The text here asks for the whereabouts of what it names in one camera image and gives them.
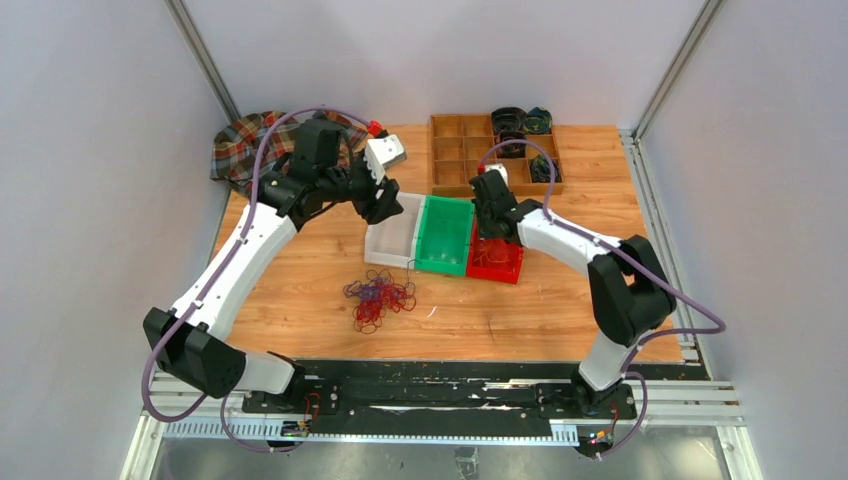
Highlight black rolled belt middle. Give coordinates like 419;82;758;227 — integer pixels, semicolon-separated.
496;130;526;159

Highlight black rolled belt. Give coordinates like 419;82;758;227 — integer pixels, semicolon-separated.
496;130;526;159
490;106;526;135

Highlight orange wires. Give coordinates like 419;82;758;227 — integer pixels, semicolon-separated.
474;238;515;266

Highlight white plastic bin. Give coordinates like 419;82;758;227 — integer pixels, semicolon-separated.
364;193;427;268

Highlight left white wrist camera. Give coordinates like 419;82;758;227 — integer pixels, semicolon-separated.
364;134;407;184

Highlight green rolled belt lower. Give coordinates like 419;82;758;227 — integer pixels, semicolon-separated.
528;154;562;183

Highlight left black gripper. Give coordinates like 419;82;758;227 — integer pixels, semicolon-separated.
320;151;405;224

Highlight plaid cloth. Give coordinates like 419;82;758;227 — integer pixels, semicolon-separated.
210;110;368;197

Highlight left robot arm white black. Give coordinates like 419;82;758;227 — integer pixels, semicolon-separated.
142;119;406;413

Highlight black rolled belt top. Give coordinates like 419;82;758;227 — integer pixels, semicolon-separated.
490;106;526;135

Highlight red plastic bin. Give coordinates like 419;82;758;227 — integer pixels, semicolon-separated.
465;221;524;285

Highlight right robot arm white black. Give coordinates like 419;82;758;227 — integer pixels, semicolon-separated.
469;171;677;417

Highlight wooden compartment tray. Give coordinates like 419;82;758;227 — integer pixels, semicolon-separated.
429;113;564;197

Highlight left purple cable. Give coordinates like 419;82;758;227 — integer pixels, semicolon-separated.
140;107;386;454

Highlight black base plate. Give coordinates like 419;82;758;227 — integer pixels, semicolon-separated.
227;360;638;437

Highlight green plastic bin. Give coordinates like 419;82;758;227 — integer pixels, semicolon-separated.
415;195;474;277

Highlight blue green rolled belt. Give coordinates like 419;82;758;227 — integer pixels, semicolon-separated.
523;107;553;135

